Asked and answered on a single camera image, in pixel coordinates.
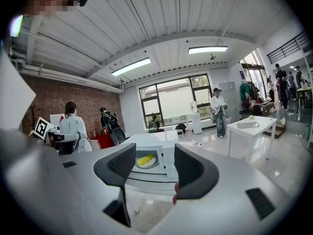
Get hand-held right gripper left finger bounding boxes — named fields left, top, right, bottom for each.
left=93, top=142, right=136, bottom=228

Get white round plate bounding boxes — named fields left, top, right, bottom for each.
left=135, top=153, right=160, bottom=169

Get white rectangular table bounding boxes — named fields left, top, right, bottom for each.
left=226, top=116, right=278, bottom=163

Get long ceiling light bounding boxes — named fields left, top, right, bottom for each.
left=111, top=57, right=152, bottom=77
left=188, top=46, right=229, bottom=55

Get clothes rack with garments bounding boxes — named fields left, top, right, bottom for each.
left=239, top=81, right=261, bottom=116

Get grey metal lockers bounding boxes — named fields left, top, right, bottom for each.
left=218, top=81, right=241, bottom=123

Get red covered table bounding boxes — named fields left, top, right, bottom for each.
left=89, top=132, right=115, bottom=149

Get white water dispenser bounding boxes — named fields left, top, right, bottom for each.
left=189, top=101, right=203, bottom=135

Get black balcony railing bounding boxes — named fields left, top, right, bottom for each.
left=266, top=30, right=312, bottom=65

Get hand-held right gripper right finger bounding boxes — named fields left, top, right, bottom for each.
left=174, top=143, right=220, bottom=200

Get person's right hand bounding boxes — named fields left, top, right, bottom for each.
left=172, top=180, right=180, bottom=206

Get white microwave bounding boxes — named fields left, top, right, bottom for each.
left=121, top=130, right=182, bottom=181

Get black framed window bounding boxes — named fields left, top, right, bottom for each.
left=138, top=73, right=213, bottom=129

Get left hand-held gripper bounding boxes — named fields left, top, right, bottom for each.
left=29, top=117, right=81, bottom=154

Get yellow corn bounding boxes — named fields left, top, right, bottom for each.
left=136, top=154, right=156, bottom=167

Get grey flat tray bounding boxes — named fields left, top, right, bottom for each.
left=237, top=121, right=260, bottom=129

